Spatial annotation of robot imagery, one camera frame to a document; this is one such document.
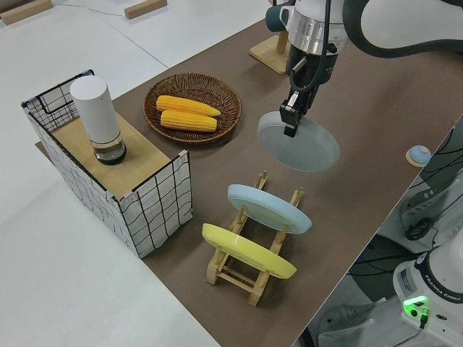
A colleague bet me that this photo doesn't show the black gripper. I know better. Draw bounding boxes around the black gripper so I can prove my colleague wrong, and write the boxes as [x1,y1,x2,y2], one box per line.
[280,45,339,137]

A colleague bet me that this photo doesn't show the gray plate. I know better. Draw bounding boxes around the gray plate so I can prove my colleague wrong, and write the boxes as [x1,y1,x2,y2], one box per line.
[257,111,341,173]

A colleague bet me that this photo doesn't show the light blue plate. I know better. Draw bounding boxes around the light blue plate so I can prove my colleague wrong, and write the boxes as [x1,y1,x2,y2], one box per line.
[226,184,313,236]

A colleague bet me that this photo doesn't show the yellow plate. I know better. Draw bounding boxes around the yellow plate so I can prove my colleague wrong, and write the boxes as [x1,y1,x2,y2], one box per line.
[201,223,297,280]

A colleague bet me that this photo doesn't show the low wooden plate rack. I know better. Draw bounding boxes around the low wooden plate rack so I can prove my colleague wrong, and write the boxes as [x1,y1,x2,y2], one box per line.
[205,170,307,307]

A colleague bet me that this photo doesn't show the wooden mug stand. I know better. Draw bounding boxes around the wooden mug stand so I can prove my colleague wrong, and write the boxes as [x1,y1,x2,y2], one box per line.
[248,30,292,76]

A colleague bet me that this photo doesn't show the brown table mat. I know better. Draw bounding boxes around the brown table mat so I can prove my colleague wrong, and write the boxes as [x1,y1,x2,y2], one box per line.
[34,0,463,347]

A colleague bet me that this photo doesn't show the round brown wicker basket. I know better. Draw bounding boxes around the round brown wicker basket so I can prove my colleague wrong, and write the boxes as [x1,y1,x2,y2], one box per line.
[143,73,242,146]

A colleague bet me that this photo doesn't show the yellow corn cob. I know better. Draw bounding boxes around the yellow corn cob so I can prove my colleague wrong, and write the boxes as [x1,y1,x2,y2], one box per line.
[156,95,221,118]
[159,110,218,132]

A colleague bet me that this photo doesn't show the blue call bell wooden base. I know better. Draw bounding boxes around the blue call bell wooden base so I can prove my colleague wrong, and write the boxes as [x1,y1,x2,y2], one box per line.
[404,144,431,168]

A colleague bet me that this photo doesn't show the white power strip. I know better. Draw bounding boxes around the white power strip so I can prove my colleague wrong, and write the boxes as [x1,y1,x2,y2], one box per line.
[399,187,444,227]

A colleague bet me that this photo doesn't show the short wooden block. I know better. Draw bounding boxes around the short wooden block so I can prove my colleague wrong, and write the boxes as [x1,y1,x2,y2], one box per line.
[124,0,168,20]

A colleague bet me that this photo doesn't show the white cylindrical grinder bottle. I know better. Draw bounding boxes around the white cylindrical grinder bottle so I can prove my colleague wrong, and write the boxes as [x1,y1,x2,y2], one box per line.
[69,75,127,166]

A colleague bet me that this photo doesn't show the long wooden block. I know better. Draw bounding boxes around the long wooden block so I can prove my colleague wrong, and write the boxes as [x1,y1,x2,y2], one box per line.
[0,0,54,26]

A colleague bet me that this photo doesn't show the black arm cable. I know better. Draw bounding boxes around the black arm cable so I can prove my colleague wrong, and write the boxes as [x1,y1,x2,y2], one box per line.
[289,0,336,91]

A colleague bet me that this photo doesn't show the black coiled cable bundle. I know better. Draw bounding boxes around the black coiled cable bundle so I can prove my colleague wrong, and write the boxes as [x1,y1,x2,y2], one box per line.
[404,218,432,241]

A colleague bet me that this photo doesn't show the wire grid box wooden top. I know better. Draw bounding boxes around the wire grid box wooden top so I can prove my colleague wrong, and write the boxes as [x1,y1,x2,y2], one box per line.
[20,69,192,260]

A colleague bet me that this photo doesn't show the gray robot base mount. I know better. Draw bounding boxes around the gray robot base mount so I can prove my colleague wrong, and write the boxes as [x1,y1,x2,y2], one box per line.
[302,299,402,347]

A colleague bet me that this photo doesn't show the thin bluish wire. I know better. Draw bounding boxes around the thin bluish wire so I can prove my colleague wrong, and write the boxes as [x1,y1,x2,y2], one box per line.
[67,0,126,17]

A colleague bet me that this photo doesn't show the green lit cable plug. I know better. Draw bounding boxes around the green lit cable plug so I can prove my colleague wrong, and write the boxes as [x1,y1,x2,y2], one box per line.
[417,305,430,330]

